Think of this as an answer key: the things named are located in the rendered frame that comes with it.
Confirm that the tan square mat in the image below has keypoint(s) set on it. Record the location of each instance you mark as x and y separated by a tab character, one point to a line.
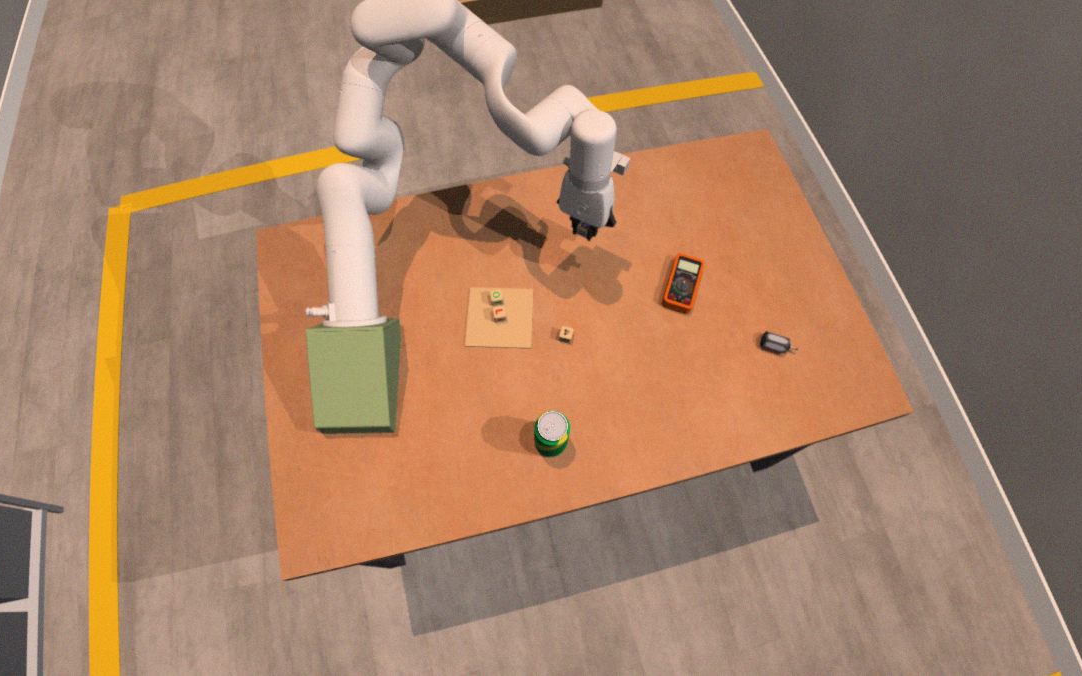
515	332

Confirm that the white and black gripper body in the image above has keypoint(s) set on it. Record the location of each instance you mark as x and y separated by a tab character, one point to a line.
590	207

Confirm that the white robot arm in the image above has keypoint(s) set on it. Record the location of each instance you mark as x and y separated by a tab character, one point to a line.
346	191

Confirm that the orange digital multimeter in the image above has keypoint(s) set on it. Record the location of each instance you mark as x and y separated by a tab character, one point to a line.
683	284

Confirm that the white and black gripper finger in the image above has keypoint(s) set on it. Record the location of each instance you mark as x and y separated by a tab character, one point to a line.
611	223
575	222

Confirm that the green drink can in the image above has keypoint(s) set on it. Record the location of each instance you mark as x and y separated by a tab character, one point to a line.
551	431

